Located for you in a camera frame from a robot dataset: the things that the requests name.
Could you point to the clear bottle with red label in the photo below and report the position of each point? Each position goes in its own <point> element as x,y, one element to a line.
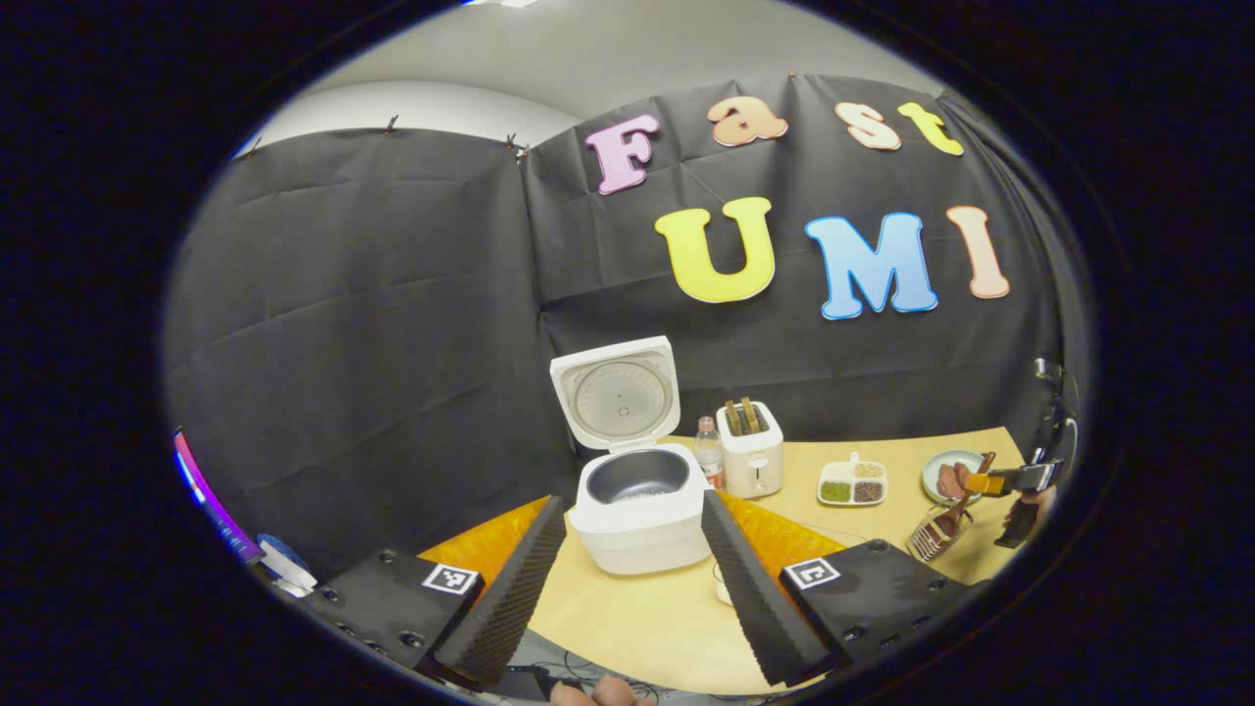
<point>709,456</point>

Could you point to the white toaster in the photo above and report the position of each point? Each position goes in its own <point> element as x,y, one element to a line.
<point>753,466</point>

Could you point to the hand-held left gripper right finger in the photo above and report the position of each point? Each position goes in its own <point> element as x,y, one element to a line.
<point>755,598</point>

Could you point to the brown toast slice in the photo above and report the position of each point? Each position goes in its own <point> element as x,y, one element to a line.
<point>750,414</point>
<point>731,418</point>

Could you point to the blue cloth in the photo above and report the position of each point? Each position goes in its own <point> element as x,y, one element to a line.
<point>279,547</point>

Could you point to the brown meat piece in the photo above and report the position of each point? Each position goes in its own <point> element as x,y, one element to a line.
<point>963,475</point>
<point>946,482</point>

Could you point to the white compartment dish with beans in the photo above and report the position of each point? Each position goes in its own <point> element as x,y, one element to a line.
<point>853,479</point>

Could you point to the white paper sheet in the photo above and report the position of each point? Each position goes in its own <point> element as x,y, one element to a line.
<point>292,577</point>

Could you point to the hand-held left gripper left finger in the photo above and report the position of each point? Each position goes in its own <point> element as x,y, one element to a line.
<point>510,608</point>

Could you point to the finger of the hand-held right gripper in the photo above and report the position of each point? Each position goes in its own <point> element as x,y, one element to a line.
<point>1025,479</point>

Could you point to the laptop screen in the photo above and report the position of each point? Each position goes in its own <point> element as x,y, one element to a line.
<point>211,502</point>

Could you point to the white rice cooker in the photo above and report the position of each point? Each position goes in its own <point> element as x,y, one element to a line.
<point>637,534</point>

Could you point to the pale green plate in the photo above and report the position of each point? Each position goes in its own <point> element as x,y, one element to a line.
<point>956,457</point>

